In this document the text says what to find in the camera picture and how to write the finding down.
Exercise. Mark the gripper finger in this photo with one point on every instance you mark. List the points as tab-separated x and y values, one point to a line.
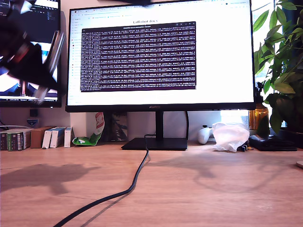
38	71

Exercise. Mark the small black cube device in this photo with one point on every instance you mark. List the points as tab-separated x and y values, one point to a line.
33	112

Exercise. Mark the blue shield badge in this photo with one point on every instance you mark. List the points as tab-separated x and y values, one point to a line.
32	122

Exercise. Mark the brown cardboard box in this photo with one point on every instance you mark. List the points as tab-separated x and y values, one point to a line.
38	137

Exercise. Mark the white and blue box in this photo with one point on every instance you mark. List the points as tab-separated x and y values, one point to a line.
68	138
55	139
47	140

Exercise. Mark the green snack bag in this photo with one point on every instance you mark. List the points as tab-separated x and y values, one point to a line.
86	140

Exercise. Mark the grey patterned package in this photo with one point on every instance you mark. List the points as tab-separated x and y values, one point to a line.
119	127

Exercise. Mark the white game controller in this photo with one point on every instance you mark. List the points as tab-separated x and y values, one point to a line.
203	136

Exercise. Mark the large black Huawei monitor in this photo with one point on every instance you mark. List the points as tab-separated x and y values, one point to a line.
225	59

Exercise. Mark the white crumpled plastic bag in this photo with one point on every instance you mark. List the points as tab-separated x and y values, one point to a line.
229	137

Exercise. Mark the small yellow black clip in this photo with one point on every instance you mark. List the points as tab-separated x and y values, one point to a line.
245	148

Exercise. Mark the amber pump bottle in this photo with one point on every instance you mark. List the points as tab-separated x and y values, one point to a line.
258	118

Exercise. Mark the black wallet case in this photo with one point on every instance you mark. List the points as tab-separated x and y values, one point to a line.
272	144

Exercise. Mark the green leafy houseplant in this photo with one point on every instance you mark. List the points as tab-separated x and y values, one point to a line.
284	71

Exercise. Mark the dark plant pot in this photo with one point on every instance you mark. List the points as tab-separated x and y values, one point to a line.
293	136

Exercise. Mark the round cork coaster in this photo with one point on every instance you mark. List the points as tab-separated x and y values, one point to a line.
300	164

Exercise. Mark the black monitor with camera views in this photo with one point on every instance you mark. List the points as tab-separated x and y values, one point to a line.
52	21

